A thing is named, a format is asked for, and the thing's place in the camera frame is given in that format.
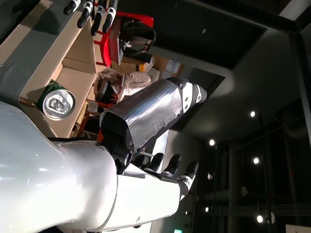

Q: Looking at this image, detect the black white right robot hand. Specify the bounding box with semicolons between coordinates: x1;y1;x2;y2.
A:
0;77;208;233

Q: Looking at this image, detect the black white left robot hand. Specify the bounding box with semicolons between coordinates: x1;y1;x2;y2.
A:
63;0;117;36

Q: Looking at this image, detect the dented green soda can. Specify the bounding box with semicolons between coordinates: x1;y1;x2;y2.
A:
36;81;76;121

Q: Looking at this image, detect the open cardboard box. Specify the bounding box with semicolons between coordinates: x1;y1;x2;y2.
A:
0;0;98;139

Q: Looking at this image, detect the red metal stool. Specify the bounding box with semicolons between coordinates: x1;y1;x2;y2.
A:
93;0;155;67

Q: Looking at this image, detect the black backpack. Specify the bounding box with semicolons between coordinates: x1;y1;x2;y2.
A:
120;16;157;53

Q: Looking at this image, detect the person in beige sweater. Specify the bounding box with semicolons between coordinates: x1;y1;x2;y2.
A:
94;67;153;107

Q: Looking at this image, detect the cork notice board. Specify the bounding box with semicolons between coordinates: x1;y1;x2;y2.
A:
152;55;185;80

